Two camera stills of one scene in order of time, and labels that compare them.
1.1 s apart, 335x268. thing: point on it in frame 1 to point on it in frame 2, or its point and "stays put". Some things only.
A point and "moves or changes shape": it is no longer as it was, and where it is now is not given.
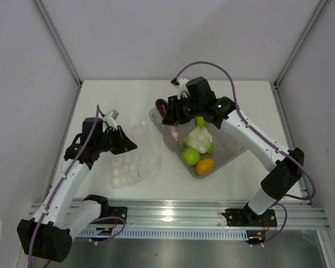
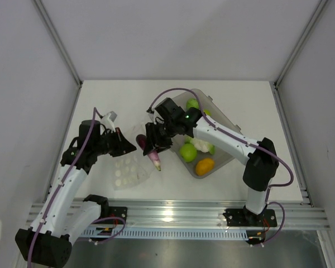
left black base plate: [121, 212] stays put
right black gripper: [173, 115] to [153, 141]
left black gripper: [124, 144] stays put
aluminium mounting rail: [293, 214] stays put
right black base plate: [246, 216] stays put
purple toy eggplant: [161, 105] moves or changes shape
